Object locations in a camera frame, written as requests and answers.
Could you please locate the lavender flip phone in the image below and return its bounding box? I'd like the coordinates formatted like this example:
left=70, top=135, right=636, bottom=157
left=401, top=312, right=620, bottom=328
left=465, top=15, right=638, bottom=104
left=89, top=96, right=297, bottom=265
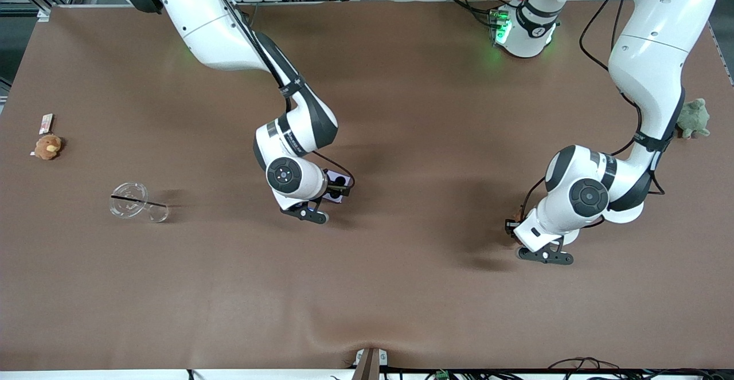
left=323, top=169, right=352, bottom=203

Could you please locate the clear plastic cup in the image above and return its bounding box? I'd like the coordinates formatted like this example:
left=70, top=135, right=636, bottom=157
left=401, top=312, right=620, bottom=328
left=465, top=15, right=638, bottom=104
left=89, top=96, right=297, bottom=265
left=109, top=182, right=170, bottom=224

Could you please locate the green plush turtle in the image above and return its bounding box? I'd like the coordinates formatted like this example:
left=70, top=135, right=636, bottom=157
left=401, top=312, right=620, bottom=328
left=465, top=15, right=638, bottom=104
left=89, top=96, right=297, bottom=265
left=677, top=98, right=712, bottom=140

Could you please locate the brown plush toy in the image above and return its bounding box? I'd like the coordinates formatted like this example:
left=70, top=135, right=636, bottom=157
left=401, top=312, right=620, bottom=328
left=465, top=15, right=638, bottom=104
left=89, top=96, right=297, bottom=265
left=30, top=134, right=64, bottom=161

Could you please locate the black floor cable bundle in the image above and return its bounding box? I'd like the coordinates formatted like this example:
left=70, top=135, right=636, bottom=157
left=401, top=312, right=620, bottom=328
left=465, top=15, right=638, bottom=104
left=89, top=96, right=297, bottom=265
left=548, top=357, right=734, bottom=380

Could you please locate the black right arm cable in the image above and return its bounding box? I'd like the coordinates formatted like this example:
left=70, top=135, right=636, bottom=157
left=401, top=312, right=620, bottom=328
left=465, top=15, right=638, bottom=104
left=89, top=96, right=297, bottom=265
left=204, top=0, right=356, bottom=190

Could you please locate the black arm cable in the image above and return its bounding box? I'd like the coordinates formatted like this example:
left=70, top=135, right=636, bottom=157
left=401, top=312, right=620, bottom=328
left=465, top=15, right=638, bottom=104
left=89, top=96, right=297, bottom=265
left=579, top=0, right=666, bottom=220
left=204, top=0, right=356, bottom=190

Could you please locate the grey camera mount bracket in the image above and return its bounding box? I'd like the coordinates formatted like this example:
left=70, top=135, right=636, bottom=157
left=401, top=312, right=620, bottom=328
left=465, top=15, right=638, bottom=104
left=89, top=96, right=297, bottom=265
left=351, top=347, right=389, bottom=380

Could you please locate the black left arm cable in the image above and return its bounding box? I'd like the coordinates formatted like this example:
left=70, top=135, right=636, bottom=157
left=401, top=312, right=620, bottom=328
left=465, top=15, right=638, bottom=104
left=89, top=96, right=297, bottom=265
left=579, top=0, right=666, bottom=220

